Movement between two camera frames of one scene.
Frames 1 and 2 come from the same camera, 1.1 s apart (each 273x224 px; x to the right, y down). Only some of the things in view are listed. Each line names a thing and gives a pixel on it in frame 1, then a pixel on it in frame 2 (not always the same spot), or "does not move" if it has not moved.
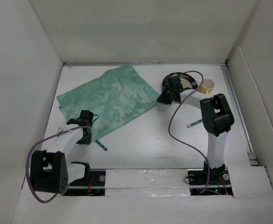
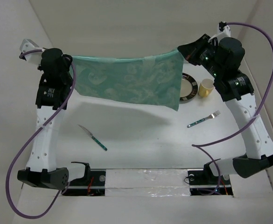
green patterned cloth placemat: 114,97 to 156,79
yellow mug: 207,87 does not move
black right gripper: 162,98 to 191,51
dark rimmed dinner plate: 187,81 does not move
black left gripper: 87,140 to 68,61
